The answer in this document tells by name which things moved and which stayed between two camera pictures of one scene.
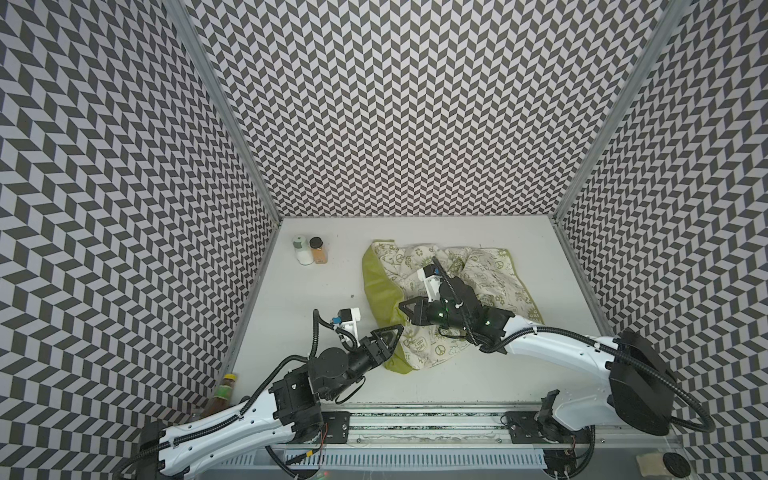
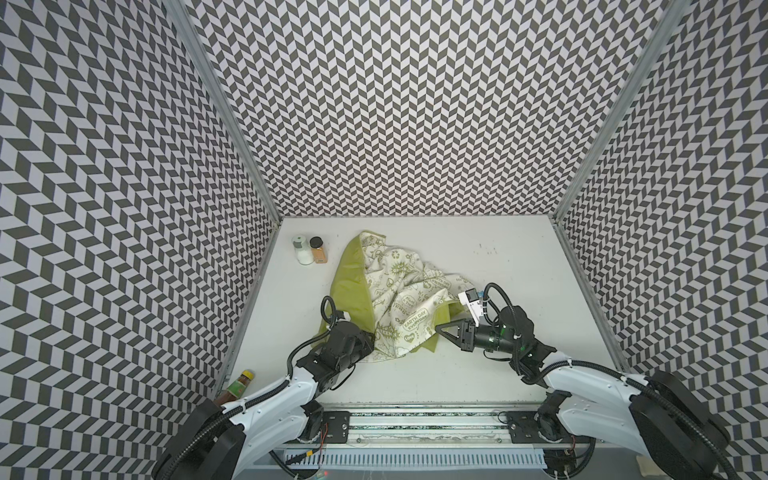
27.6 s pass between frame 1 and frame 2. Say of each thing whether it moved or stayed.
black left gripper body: moved
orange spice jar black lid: stayed
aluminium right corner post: stayed
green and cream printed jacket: moved
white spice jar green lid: stayed
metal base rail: stayed
